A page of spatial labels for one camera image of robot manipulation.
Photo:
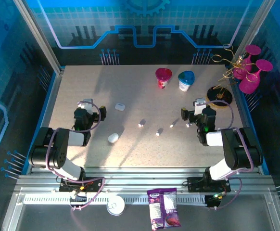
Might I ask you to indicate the white stem earbud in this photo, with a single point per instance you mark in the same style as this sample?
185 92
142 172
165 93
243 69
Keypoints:
188 124
171 125

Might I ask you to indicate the square white earbud case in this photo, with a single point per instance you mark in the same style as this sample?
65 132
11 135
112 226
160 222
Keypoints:
119 106

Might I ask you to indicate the oval white earbud case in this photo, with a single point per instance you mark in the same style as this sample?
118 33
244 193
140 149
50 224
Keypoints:
113 138

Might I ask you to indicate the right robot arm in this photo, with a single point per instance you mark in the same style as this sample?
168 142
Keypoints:
238 149

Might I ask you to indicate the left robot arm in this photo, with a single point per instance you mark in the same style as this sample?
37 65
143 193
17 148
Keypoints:
58 149

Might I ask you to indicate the blue lid yogurt cup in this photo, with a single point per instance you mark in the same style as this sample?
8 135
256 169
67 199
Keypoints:
186 78

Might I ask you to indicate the blue table border strip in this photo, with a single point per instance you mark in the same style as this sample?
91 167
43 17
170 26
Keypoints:
51 96
245 113

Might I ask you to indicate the pink lid yogurt cup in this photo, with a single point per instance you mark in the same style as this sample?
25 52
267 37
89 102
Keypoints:
163 75

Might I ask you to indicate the pink stemmed glass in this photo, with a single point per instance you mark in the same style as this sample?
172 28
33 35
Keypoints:
249 84
253 49

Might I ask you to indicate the black controller box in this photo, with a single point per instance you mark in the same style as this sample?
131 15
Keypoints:
213 201

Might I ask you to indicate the purple snack bag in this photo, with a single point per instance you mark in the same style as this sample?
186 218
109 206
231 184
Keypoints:
164 209

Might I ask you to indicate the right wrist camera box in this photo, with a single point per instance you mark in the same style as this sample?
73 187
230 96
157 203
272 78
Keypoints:
199 106

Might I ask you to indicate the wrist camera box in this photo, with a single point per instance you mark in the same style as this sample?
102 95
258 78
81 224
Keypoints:
199 106
87 104

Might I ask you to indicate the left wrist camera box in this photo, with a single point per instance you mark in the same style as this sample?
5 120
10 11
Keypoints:
87 104

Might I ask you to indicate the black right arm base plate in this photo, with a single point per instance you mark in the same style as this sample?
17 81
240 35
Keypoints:
195 184

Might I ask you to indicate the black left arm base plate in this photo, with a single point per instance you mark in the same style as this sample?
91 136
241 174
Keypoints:
95 184

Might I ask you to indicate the aluminium frame rail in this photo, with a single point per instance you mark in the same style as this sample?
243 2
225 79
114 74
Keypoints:
142 178

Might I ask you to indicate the aluminium frame post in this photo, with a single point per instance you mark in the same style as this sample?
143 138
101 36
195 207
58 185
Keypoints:
256 24
40 36

